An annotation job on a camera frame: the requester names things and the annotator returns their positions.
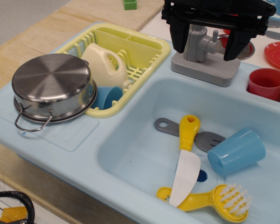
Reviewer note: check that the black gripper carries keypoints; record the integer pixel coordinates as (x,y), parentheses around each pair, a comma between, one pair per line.
(244,18)

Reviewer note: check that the grey faucet lever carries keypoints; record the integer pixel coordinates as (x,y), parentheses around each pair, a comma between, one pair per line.
(214,44)

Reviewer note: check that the grey toy faucet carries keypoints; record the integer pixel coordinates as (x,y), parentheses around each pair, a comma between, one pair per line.
(197,63)

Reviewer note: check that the metal bowl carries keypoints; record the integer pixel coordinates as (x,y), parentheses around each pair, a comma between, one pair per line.
(247,52)

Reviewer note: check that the grey plastic utensil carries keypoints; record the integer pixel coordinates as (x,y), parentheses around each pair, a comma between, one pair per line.
(273,35)

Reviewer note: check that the yellow dish rack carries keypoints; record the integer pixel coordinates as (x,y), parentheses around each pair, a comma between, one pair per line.
(141,53)

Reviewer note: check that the red plastic plate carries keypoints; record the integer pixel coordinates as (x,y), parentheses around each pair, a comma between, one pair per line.
(272,53)

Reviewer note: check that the red plastic cup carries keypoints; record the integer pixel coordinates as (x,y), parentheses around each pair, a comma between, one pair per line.
(265,82)

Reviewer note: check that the green plastic block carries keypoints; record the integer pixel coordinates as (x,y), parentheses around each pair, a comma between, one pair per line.
(130,4)

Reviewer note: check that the grey toy spatula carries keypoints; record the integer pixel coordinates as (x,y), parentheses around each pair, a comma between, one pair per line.
(205,141)

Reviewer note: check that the cream toy detergent jug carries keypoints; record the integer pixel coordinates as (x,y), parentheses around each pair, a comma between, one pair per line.
(107,68)

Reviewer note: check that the blue plastic cup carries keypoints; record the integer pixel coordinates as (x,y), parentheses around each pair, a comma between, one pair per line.
(240,150)

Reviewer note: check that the blue cup in rack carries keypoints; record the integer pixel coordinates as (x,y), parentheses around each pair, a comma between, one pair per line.
(106,95)

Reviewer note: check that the light blue toy sink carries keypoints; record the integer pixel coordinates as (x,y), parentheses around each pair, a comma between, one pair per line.
(107,170)

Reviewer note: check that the stainless steel pot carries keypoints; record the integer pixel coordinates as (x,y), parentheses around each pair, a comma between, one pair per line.
(53,88)

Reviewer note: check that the yellow dish brush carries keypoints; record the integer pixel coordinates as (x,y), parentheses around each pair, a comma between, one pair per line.
(229,201)

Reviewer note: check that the yellow object bottom left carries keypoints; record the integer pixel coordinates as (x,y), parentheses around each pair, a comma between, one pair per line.
(13,214)

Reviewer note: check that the yellow handled toy knife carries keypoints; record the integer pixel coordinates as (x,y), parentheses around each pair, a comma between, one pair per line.
(189,164)

